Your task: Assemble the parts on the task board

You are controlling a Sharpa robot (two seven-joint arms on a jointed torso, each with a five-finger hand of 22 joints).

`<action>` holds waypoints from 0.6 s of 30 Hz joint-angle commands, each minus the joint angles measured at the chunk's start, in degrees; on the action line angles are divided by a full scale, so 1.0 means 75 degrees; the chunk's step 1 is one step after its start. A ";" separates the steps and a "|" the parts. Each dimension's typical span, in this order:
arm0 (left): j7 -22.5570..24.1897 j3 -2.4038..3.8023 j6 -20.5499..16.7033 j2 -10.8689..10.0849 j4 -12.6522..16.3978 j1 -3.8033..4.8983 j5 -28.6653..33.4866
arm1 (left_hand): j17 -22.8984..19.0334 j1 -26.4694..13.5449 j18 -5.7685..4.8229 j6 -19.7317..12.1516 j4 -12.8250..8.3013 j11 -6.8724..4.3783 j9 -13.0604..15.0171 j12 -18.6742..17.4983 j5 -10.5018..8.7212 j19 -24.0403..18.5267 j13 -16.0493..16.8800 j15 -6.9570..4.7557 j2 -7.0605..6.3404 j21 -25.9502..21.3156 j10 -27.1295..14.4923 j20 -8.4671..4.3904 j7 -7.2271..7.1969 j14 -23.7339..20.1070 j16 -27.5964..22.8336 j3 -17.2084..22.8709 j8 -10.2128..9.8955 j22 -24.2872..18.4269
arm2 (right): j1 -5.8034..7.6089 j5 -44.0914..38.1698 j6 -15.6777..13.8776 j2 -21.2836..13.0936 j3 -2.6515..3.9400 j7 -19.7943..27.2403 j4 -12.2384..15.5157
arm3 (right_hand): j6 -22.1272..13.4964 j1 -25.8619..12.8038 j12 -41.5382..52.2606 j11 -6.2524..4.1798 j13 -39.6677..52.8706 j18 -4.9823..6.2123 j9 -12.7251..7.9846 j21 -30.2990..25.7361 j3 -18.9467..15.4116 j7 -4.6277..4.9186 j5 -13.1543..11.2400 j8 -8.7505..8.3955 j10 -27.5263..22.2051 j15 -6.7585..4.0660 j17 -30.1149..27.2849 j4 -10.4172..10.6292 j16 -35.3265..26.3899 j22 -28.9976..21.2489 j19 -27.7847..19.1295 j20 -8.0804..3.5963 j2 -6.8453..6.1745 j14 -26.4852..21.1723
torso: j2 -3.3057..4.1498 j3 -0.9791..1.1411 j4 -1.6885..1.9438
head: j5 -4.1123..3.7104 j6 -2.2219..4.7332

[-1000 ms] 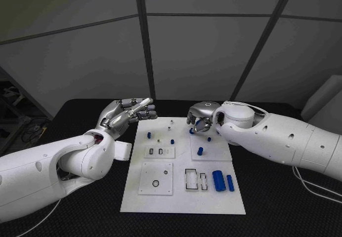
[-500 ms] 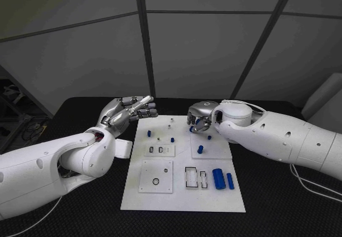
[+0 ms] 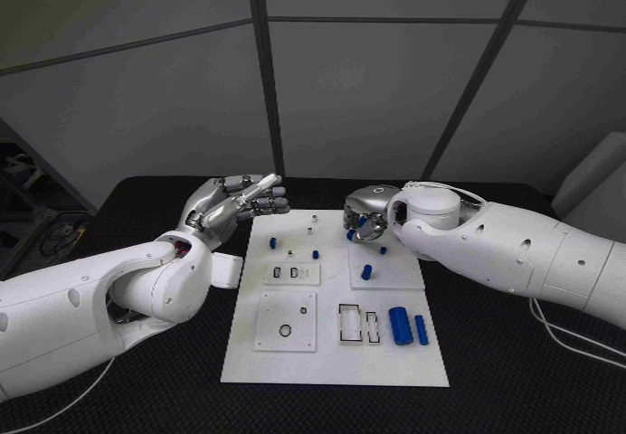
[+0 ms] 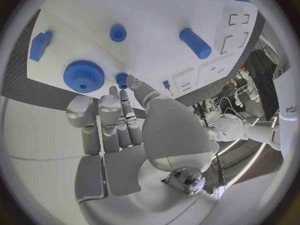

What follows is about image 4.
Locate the white task board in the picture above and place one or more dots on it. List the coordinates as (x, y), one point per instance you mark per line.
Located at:
(150, 13)

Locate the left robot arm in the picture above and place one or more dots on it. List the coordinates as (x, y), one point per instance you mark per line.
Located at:
(230, 128)

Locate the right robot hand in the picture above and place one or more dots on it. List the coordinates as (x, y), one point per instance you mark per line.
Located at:
(173, 131)

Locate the small blue gear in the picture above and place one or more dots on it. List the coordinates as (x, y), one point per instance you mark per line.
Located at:
(122, 79)

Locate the small blue plug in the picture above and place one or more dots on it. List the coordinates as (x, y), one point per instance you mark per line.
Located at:
(166, 84)

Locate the large blue gear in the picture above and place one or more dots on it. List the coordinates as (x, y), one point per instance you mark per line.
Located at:
(82, 76)

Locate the blue block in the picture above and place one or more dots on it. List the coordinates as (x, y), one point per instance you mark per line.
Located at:
(39, 46)

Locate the long blue cylinder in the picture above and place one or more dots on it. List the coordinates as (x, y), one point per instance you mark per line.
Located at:
(195, 43)

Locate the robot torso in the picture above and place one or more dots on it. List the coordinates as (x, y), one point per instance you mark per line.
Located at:
(288, 135)

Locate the short blue cylinder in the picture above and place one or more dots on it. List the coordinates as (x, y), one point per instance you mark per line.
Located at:
(118, 33)

